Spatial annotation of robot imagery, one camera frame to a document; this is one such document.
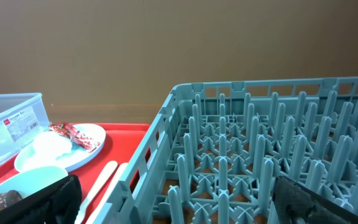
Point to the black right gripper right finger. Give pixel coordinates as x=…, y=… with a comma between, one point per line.
x=295, y=203

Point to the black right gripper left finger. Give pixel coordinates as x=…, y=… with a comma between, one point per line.
x=57, y=203

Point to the large light blue plate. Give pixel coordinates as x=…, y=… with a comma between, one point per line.
x=27, y=160

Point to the brown food piece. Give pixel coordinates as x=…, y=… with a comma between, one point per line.
x=9, y=198

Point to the white napkin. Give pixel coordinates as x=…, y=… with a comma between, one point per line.
x=50, y=145

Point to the white plastic spoon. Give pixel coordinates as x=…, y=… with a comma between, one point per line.
x=102, y=178

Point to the red snack wrapper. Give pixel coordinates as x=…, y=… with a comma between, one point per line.
x=76, y=136

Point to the white plastic fork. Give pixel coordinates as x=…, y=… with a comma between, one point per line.
x=107, y=193

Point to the grey dishwasher rack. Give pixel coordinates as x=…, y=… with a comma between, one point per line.
x=214, y=151

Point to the red plastic tray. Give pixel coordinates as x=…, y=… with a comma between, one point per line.
x=120, y=143

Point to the clear plastic bin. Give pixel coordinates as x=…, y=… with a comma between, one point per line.
x=22, y=117

